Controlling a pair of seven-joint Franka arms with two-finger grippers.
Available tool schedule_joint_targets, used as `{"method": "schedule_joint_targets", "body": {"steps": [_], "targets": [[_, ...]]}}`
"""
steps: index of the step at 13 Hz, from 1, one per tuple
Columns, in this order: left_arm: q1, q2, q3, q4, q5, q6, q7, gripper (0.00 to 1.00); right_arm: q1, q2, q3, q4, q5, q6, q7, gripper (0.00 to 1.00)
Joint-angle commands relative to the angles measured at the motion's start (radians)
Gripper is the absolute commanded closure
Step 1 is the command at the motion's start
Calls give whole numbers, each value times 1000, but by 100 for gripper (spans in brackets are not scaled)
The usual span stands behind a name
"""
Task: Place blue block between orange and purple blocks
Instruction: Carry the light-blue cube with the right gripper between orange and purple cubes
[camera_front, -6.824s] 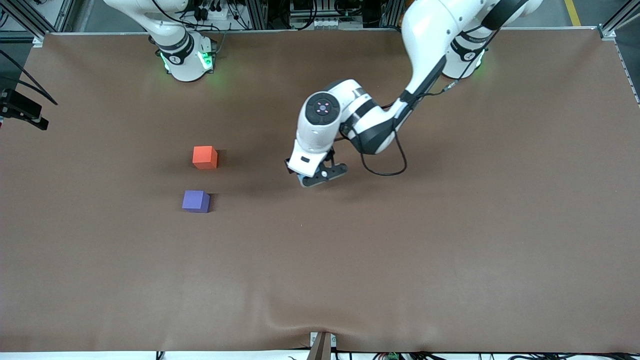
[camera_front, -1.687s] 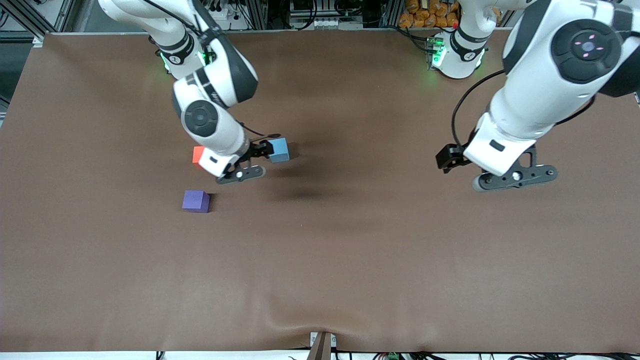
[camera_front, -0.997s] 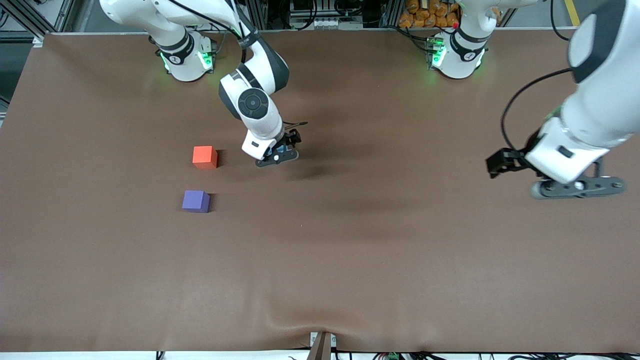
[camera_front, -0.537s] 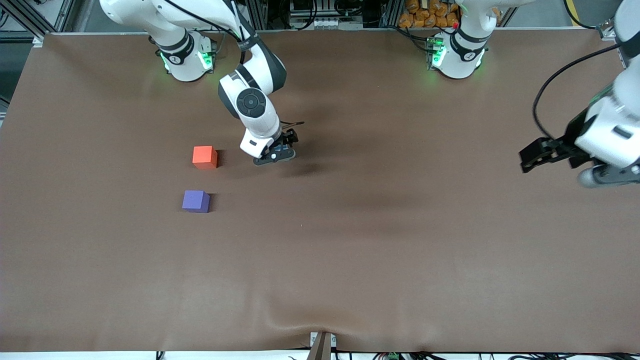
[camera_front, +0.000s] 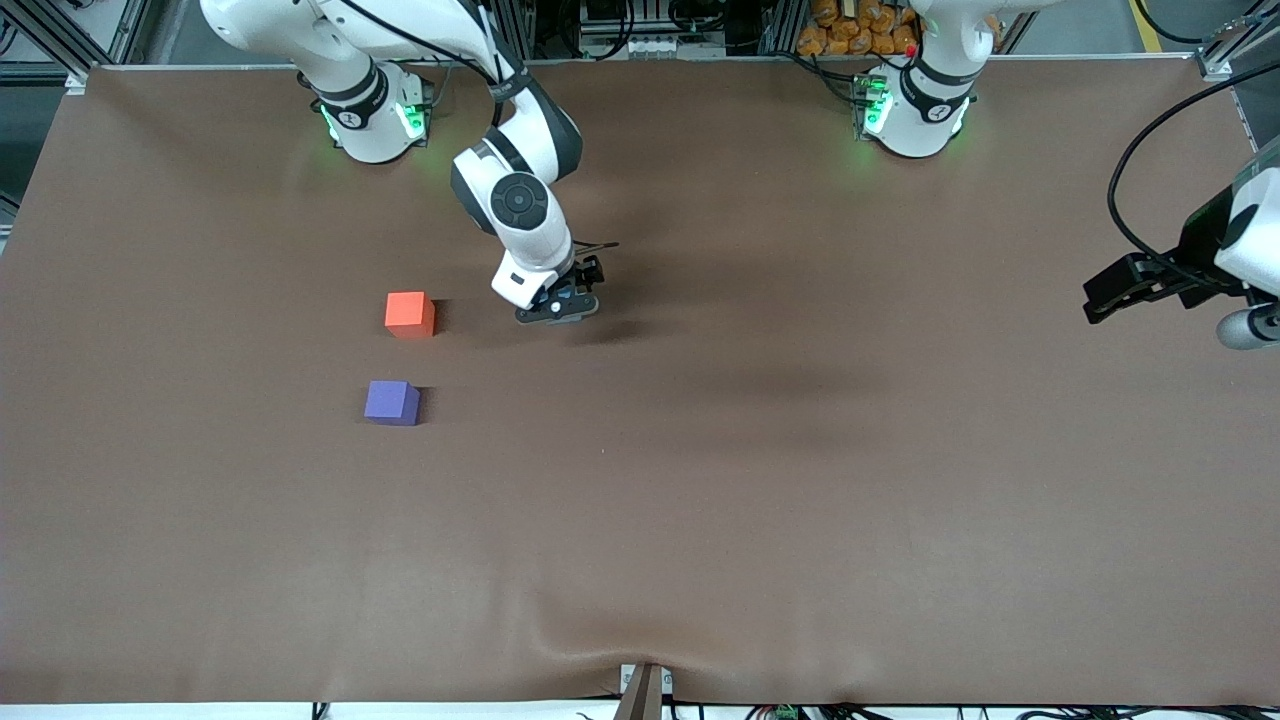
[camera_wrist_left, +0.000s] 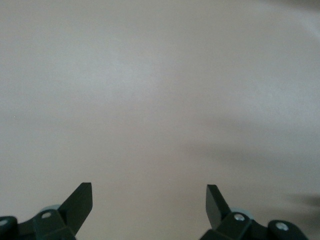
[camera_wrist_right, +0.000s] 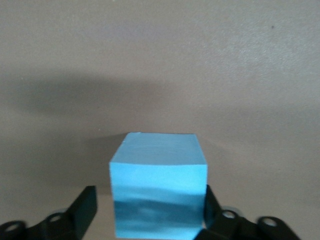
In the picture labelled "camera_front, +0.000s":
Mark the orange foam block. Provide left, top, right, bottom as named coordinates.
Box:
left=384, top=291, right=437, bottom=340

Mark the purple foam block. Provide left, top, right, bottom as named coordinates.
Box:
left=364, top=380, right=422, bottom=427

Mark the white power strip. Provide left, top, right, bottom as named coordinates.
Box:
left=620, top=35, right=707, bottom=59

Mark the pile of orange packaged items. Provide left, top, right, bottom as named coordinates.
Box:
left=797, top=0, right=922, bottom=58

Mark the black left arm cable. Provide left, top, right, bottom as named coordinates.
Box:
left=1107, top=60, right=1280, bottom=277

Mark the brown post with bracket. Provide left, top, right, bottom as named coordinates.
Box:
left=618, top=662, right=674, bottom=720

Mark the aluminium frame profile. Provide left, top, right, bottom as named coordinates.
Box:
left=0, top=0, right=151, bottom=86

